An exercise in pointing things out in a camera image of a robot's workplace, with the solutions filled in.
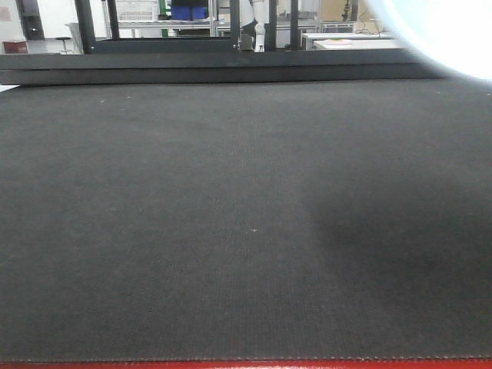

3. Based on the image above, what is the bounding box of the black fabric table mat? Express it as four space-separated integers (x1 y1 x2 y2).
1 79 491 362

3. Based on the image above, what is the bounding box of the black stool background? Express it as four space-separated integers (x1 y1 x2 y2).
55 36 73 55

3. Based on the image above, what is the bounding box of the black metal frame rack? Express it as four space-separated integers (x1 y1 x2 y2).
75 1 298 55

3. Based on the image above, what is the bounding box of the light blue round tray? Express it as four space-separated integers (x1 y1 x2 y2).
368 1 491 85

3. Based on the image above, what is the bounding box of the blue crate on far shelf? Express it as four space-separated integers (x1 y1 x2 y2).
171 5 208 21

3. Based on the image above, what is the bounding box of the white humanoid robot background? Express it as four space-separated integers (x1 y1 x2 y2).
239 0 269 53

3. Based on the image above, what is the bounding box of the white background table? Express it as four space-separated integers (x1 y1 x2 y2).
302 33 403 51

